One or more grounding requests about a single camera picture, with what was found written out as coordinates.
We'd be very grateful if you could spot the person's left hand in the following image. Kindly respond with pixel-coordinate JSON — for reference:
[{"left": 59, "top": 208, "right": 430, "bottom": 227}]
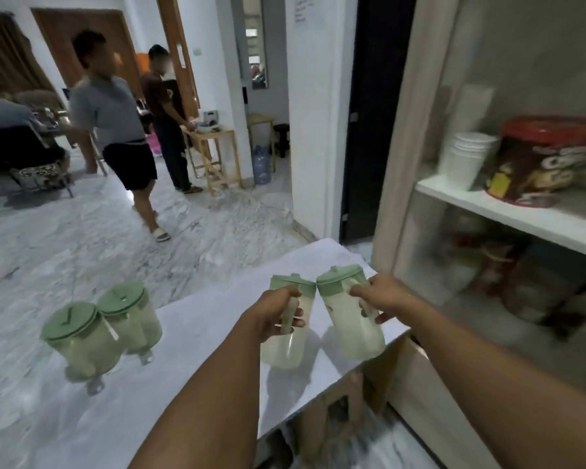
[{"left": 244, "top": 286, "right": 307, "bottom": 343}]

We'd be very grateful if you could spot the person's right hand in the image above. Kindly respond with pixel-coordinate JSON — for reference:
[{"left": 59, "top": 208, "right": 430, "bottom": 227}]
[{"left": 348, "top": 272, "right": 423, "bottom": 325}]

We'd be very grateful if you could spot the green lidded plastic pitcher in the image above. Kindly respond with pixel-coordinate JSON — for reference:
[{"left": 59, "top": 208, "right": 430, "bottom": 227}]
[
  {"left": 315, "top": 264, "right": 386, "bottom": 361},
  {"left": 40, "top": 302, "right": 125, "bottom": 384},
  {"left": 97, "top": 282, "right": 163, "bottom": 365},
  {"left": 260, "top": 273, "right": 317, "bottom": 371}
]

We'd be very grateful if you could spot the person's right forearm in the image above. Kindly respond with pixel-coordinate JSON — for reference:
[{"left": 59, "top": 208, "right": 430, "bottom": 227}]
[{"left": 404, "top": 299, "right": 586, "bottom": 469}]

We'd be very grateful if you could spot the person's left forearm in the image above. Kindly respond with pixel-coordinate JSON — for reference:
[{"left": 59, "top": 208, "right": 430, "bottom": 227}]
[{"left": 127, "top": 307, "right": 264, "bottom": 469}]

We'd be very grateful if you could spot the blue water gallon bottle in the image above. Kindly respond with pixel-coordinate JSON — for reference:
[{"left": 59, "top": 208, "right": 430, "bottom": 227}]
[{"left": 252, "top": 145, "right": 272, "bottom": 186}]

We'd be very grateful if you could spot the stack of white cups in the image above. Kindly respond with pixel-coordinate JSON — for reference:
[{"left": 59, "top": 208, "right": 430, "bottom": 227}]
[{"left": 437, "top": 132, "right": 500, "bottom": 192}]

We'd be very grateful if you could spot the white cabinet shelf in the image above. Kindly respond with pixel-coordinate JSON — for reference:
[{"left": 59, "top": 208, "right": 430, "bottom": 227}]
[{"left": 415, "top": 175, "right": 586, "bottom": 263}]

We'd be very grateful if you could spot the black door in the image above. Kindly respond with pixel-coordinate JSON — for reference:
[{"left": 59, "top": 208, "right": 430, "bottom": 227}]
[{"left": 339, "top": 0, "right": 418, "bottom": 245}]

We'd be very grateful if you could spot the black stool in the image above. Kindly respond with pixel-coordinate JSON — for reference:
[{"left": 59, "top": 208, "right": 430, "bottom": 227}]
[{"left": 272, "top": 123, "right": 291, "bottom": 159}]

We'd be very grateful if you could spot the glass front cabinet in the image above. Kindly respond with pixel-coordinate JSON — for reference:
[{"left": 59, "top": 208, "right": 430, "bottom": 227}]
[{"left": 371, "top": 0, "right": 586, "bottom": 469}]

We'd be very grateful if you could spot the light wooden side table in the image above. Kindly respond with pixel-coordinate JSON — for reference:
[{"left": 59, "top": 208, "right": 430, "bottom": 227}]
[{"left": 182, "top": 128, "right": 243, "bottom": 193}]

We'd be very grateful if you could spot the light wooden stool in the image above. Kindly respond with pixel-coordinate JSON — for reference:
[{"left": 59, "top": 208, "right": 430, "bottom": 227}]
[{"left": 246, "top": 113, "right": 277, "bottom": 174}]

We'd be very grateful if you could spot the grey appliance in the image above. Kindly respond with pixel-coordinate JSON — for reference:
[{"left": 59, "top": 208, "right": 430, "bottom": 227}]
[{"left": 197, "top": 109, "right": 223, "bottom": 133}]

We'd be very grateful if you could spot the red lidded biscuit tin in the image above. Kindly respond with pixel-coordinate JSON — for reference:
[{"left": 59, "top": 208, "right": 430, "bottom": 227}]
[{"left": 486, "top": 115, "right": 586, "bottom": 209}]

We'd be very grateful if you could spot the brown wooden door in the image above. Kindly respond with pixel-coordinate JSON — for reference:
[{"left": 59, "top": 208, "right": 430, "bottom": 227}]
[{"left": 32, "top": 8, "right": 143, "bottom": 100}]

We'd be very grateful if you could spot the brown curtain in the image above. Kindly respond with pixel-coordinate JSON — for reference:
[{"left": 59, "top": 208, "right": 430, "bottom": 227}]
[{"left": 0, "top": 12, "right": 63, "bottom": 100}]

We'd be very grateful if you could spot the wall mirror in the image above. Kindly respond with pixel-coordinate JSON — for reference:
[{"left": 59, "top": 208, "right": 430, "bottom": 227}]
[{"left": 242, "top": 0, "right": 269, "bottom": 91}]

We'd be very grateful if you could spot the wooden door frame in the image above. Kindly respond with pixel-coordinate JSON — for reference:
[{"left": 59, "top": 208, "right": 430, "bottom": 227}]
[{"left": 156, "top": 0, "right": 201, "bottom": 120}]

